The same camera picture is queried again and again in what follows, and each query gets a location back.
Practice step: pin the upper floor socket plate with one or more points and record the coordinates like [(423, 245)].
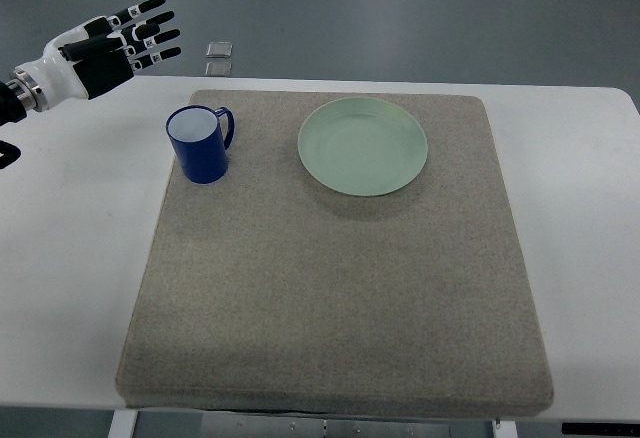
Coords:
[(219, 50)]

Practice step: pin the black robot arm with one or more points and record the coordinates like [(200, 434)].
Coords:
[(19, 95)]

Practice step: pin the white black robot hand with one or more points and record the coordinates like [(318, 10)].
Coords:
[(101, 54)]

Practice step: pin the floor socket plate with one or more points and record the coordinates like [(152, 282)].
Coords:
[(219, 50), (218, 69)]

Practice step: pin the lower floor socket plate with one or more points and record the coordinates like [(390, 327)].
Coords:
[(218, 69)]

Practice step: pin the blue enamel mug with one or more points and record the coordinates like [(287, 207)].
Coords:
[(200, 137)]

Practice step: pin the light green plate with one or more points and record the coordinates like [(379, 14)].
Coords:
[(362, 146)]

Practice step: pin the beige felt mat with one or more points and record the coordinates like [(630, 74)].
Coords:
[(267, 291)]

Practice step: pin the metal table frame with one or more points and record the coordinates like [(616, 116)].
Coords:
[(216, 424)]

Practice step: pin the black bar under table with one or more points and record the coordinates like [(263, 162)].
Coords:
[(601, 429)]

